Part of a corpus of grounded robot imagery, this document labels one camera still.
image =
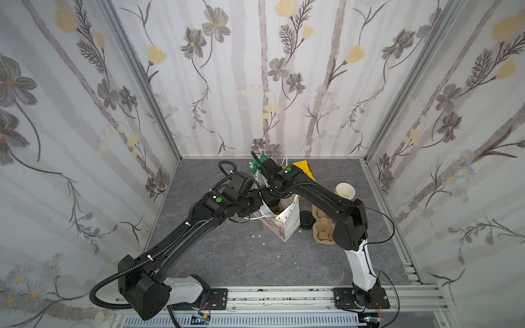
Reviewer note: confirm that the yellow napkins stack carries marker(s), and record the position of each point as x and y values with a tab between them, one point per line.
307	174

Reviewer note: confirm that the black cup lid stack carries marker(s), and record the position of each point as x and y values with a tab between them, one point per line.
306	220

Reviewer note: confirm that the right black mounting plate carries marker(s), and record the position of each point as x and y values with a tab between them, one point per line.
348	298

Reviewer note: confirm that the white patterned paper bag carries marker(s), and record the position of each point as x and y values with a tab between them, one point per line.
284	224

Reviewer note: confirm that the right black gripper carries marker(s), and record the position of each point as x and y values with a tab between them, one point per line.
267	174

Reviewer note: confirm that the green white straws bundle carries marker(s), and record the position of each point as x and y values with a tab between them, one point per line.
255	164

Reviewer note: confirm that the brown pulp cup carrier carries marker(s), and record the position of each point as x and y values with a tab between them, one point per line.
323	227

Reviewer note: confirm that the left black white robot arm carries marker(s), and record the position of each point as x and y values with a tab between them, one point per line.
141	280

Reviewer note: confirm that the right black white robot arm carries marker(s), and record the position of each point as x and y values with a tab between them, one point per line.
350	232

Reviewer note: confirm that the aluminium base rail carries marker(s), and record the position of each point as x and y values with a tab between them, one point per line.
414	305

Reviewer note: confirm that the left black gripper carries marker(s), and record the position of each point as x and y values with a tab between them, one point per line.
254	199

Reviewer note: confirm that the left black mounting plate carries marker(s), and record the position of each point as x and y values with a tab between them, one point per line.
213	299

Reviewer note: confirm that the black paper cup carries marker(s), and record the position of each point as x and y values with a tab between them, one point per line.
345	190

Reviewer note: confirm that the green paper cup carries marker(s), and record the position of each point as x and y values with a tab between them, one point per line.
277	208

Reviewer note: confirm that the black mounting plate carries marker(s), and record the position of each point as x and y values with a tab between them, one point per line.
348	298
213	299

